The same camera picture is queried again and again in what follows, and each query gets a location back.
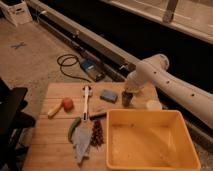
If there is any blue power box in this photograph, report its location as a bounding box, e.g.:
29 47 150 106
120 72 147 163
80 59 105 82

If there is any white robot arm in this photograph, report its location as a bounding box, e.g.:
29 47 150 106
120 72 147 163
124 54 213 129

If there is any light blue cloth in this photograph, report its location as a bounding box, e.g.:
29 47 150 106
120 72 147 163
72 127 92 164

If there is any red toy tomato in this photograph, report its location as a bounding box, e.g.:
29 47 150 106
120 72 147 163
62 97 74 111

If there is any black cable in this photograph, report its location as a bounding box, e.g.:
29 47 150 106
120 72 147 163
56 53 92 83

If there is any yellow toy banana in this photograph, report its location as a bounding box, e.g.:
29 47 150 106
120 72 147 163
47 104 62 118

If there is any dark metal cup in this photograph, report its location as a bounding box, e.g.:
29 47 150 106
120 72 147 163
122 91 133 107

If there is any blue sponge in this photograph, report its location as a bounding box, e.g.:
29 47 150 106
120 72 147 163
100 89 118 103

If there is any green toy pepper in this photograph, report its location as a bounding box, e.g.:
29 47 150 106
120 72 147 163
67 117 81 143

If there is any black chair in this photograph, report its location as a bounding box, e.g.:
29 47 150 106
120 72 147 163
0 77 36 171

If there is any white cardboard box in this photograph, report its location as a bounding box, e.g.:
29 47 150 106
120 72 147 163
0 0 32 26

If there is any yellow plastic bin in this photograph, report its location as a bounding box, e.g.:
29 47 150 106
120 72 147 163
106 109 201 171

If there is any black handled tool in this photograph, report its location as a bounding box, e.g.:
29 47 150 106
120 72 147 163
90 112 106 120

